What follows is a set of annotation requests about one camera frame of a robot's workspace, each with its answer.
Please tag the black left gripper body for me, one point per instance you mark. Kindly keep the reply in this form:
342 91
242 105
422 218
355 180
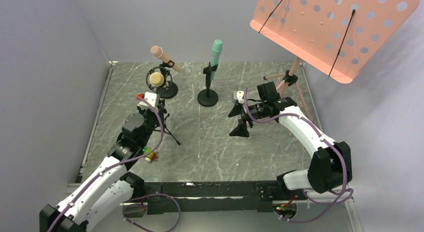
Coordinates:
157 112

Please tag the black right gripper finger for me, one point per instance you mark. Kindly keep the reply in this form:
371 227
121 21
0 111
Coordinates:
237 110
240 130

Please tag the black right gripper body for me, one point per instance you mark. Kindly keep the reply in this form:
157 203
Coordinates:
245 114

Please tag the black round-base mic stand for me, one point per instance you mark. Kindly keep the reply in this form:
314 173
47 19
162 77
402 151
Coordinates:
208 97
169 89

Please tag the cream yellow microphone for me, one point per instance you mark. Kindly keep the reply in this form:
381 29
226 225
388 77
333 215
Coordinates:
155 79

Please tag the black tripod shock-mount stand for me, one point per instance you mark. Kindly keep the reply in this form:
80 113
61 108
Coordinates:
161 103

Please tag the teal microphone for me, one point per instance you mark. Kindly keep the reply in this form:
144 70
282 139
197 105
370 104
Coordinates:
216 50

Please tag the pink microphone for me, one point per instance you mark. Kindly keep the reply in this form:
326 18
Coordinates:
159 53

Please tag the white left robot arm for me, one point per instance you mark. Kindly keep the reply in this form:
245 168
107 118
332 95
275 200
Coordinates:
111 183

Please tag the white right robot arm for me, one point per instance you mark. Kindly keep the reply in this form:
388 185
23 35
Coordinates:
330 165

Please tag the pink music stand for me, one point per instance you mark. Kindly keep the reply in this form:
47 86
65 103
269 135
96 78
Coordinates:
337 37

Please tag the colourful brick toy car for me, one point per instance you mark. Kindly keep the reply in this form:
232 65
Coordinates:
150 155

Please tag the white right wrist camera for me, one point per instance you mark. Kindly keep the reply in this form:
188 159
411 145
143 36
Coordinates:
238 97

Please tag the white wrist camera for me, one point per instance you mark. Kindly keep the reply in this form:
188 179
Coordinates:
238 97
147 99

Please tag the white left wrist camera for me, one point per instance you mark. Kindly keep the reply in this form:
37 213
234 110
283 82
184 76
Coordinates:
147 99

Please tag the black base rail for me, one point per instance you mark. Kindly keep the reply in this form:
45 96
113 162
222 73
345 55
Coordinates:
205 197

